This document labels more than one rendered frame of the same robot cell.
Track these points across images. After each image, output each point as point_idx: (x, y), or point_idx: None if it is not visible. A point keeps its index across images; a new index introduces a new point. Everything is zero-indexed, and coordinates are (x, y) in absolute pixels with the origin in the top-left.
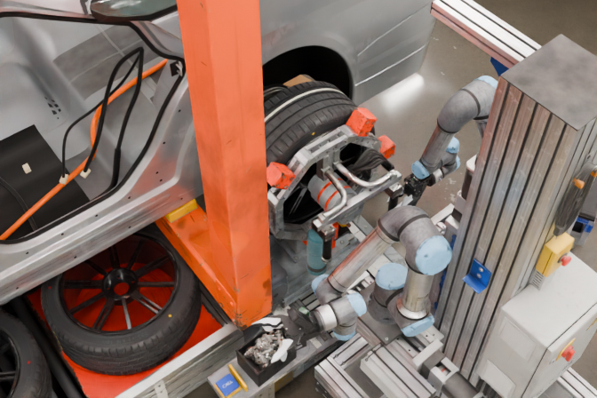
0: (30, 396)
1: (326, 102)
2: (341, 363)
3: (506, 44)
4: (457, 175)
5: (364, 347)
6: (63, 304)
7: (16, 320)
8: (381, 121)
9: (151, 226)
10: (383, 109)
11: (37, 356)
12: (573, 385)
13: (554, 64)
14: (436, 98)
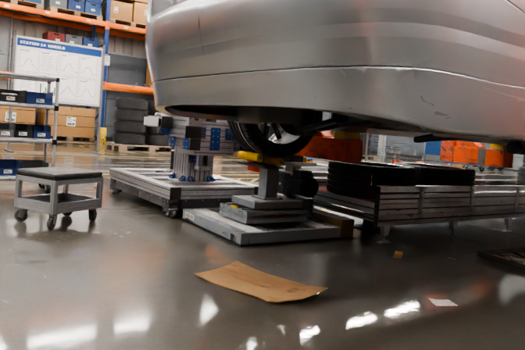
0: (394, 162)
1: None
2: (248, 185)
3: None
4: (112, 237)
5: (235, 185)
6: (397, 165)
7: (418, 166)
8: (158, 261)
9: (362, 165)
10: (151, 266)
11: (398, 164)
12: (136, 174)
13: None
14: (78, 265)
